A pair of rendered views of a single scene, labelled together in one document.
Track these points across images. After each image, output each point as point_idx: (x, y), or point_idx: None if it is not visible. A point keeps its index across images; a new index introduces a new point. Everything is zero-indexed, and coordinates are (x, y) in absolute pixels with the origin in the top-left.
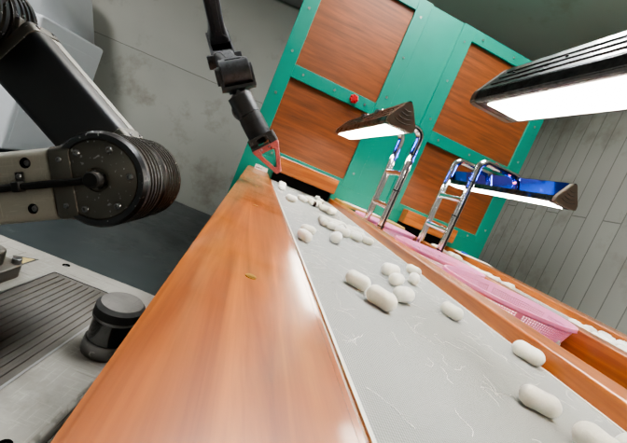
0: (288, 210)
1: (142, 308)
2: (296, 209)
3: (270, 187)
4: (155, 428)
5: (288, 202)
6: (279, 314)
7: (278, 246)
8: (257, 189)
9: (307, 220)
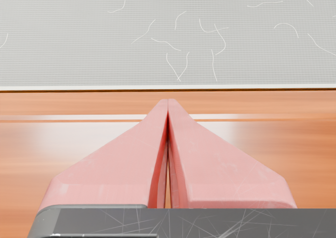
0: (214, 61)
1: None
2: (112, 26)
3: (50, 134)
4: None
5: (2, 45)
6: None
7: None
8: (324, 193)
9: (279, 6)
